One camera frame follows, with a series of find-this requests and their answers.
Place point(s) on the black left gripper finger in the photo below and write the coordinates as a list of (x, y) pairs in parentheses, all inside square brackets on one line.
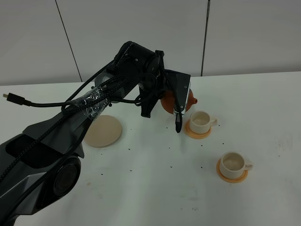
[(148, 105)]

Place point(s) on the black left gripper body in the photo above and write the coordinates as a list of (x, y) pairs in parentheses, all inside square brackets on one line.
[(151, 86)]

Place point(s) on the brown clay teapot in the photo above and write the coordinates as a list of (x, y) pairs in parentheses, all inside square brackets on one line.
[(167, 101)]

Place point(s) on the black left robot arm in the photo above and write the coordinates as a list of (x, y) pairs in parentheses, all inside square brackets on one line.
[(42, 164)]

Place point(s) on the beige round teapot coaster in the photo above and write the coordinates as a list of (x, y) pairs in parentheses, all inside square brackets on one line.
[(104, 131)]

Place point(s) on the orange coaster far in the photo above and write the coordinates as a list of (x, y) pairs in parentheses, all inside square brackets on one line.
[(194, 135)]

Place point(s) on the orange coaster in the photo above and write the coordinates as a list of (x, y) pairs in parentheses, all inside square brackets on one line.
[(237, 180), (194, 135)]

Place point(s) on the white teacup far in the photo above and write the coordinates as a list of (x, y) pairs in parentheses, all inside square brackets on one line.
[(201, 122)]

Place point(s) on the white teacup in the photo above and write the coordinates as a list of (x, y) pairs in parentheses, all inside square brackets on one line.
[(233, 165), (201, 122)]

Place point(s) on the white teacup near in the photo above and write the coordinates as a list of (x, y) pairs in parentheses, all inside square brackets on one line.
[(233, 165)]

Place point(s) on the orange coaster near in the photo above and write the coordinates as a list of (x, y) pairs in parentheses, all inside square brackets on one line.
[(237, 180)]

